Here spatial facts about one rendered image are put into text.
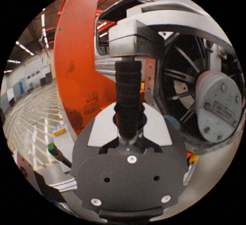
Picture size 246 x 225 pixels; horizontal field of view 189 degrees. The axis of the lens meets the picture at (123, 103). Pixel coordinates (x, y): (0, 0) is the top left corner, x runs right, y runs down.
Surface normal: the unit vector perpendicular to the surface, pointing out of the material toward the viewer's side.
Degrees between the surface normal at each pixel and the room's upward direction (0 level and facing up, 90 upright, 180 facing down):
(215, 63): 90
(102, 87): 90
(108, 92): 90
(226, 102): 90
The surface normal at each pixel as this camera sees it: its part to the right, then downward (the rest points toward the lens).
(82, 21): 0.69, 0.34
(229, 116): -0.72, 0.34
